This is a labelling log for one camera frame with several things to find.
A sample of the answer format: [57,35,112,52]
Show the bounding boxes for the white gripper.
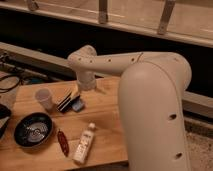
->
[71,71,96,96]

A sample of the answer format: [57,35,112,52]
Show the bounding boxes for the translucent white cup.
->
[35,88,53,110]

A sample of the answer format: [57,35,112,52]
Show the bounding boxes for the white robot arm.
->
[68,45,192,171]

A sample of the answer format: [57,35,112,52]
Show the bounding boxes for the dark ceramic bowl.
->
[14,112,53,148]

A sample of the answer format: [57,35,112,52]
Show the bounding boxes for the black striped box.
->
[57,94,80,113]

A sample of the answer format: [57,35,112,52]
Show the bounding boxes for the small blue block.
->
[72,99,85,112]

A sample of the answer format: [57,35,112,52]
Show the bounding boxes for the red chili pepper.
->
[57,130,69,156]

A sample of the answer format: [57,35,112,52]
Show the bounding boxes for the white squeeze bottle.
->
[73,123,96,164]

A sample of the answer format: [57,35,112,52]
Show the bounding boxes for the black object at left edge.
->
[0,104,11,139]

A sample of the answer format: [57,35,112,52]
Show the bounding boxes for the black cable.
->
[0,73,23,94]

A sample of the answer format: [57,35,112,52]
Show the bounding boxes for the metal bracket middle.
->
[98,0,108,24]

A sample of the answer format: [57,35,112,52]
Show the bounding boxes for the metal bracket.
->
[98,0,108,24]
[157,0,176,35]

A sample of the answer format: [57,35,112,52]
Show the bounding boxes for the metal bracket right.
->
[157,0,176,35]

